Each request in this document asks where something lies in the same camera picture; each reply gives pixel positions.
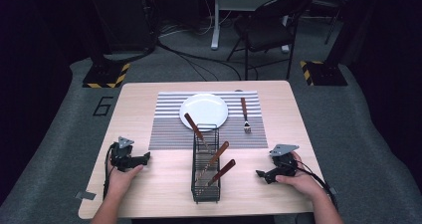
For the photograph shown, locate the wooden handled utensil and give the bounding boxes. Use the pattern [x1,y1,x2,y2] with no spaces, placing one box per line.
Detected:
[206,158,237,187]

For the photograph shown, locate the dark cabinet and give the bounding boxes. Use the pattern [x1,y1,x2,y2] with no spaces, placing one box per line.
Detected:
[87,0,158,54]

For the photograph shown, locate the wooden-handled utensils in basket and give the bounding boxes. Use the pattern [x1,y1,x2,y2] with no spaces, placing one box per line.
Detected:
[197,140,231,180]

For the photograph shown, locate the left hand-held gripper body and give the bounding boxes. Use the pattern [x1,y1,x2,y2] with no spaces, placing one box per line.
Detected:
[109,135,145,172]

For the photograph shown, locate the white desk frame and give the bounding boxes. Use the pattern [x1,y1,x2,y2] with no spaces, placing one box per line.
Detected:
[210,0,297,55]

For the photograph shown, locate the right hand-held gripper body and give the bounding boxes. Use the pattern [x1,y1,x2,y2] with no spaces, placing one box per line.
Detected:
[268,143,301,182]

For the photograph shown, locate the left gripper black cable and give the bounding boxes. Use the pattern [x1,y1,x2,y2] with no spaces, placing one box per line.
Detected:
[103,142,119,200]

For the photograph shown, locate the striped grey placemat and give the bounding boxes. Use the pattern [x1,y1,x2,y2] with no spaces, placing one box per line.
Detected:
[148,91,269,151]

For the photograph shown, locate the wooden handled knife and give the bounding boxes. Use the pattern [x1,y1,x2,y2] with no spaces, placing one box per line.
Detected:
[183,112,210,150]

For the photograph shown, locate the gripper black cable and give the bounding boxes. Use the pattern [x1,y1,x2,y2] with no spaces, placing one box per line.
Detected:
[103,142,119,200]
[280,158,340,213]

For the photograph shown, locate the person's right hand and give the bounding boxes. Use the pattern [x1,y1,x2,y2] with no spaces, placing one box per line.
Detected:
[275,150,324,199]

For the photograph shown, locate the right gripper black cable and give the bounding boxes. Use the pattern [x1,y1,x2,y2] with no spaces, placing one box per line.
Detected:
[280,158,340,213]

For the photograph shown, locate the black floor cable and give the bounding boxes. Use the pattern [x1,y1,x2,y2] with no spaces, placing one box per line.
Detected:
[155,38,243,82]

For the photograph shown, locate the black yellow striped stand base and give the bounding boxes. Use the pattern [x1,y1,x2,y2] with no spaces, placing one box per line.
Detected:
[82,62,131,90]
[300,60,349,87]

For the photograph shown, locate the wooden handled fork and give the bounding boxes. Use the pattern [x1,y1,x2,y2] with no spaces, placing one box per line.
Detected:
[240,97,253,134]

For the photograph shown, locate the black folding chair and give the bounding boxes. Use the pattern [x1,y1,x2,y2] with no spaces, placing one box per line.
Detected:
[226,0,315,82]

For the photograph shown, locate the black wire cutlery rack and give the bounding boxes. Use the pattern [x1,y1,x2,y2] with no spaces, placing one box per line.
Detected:
[190,123,222,204]

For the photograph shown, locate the person's left hand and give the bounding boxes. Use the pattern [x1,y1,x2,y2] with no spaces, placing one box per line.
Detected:
[105,158,145,198]

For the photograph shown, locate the white round plate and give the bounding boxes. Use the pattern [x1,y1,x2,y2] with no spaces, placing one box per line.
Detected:
[178,93,230,132]

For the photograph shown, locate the grey tape piece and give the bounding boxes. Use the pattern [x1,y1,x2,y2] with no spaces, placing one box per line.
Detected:
[75,190,98,201]

